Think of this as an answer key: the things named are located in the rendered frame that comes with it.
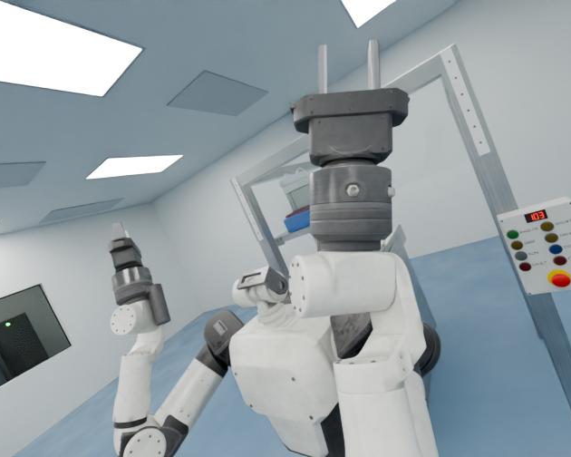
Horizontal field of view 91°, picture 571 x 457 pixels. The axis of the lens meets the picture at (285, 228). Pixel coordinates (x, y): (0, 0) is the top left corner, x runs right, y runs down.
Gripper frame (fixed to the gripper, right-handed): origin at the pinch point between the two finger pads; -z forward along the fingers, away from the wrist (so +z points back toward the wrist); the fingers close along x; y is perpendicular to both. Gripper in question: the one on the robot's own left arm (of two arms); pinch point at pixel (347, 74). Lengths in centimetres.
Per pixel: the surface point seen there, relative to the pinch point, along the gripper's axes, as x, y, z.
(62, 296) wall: 437, 370, 126
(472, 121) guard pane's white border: -42, 62, -15
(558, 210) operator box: -61, 57, 13
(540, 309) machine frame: -66, 71, 45
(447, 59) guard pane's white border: -34, 60, -34
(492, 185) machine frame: -50, 66, 4
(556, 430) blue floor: -105, 120, 116
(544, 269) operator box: -61, 62, 30
